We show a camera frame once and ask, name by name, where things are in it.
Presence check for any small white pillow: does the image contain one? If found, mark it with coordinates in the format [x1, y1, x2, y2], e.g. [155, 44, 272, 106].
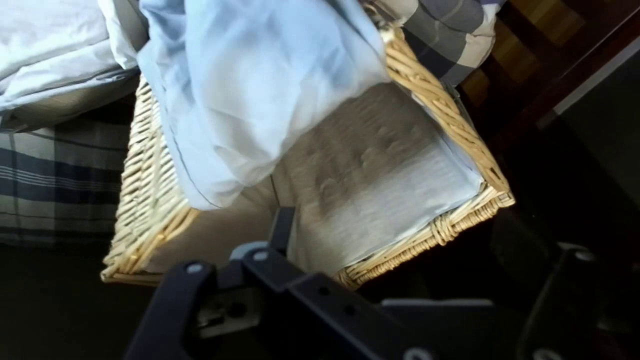
[0, 0, 150, 133]

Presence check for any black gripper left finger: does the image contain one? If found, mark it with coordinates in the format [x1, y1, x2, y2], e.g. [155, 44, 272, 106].
[121, 205, 431, 360]

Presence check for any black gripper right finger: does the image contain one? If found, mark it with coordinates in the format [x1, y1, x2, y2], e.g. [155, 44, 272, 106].
[518, 242, 606, 360]

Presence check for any brown wicker basket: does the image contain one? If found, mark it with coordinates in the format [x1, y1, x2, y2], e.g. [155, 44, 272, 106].
[97, 18, 518, 292]

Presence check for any gray fabric basket liner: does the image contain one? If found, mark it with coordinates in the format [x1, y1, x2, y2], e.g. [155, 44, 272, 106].
[142, 81, 490, 279]

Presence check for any grey cloth garment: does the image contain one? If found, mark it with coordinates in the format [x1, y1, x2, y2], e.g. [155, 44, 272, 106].
[133, 0, 394, 212]

